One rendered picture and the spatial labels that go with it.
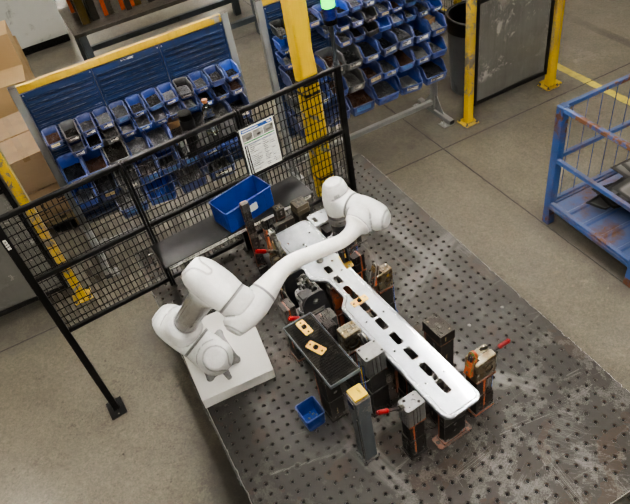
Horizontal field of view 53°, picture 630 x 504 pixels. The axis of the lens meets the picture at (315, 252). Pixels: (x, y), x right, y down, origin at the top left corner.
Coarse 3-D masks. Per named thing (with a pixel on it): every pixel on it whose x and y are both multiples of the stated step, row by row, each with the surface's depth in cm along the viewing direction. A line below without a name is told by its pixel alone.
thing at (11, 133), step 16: (16, 112) 532; (0, 128) 516; (16, 128) 512; (0, 144) 496; (16, 144) 493; (32, 144) 489; (16, 160) 475; (32, 160) 480; (16, 176) 480; (32, 176) 486; (48, 176) 494; (32, 192) 494; (48, 192) 501; (64, 208) 516; (48, 224) 516
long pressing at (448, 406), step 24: (288, 240) 326; (312, 240) 323; (312, 264) 310; (336, 264) 308; (336, 288) 296; (360, 288) 294; (360, 312) 284; (384, 312) 282; (384, 336) 272; (408, 336) 270; (408, 360) 261; (432, 360) 260; (432, 384) 251; (456, 384) 250; (456, 408) 242
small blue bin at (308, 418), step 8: (304, 400) 280; (312, 400) 282; (296, 408) 277; (304, 408) 282; (312, 408) 285; (320, 408) 277; (304, 416) 284; (312, 416) 283; (320, 416) 274; (312, 424) 275; (320, 424) 279
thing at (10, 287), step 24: (0, 168) 380; (0, 192) 390; (24, 192) 398; (24, 216) 408; (0, 264) 421; (48, 264) 437; (0, 288) 431; (24, 288) 440; (72, 288) 454; (0, 312) 441
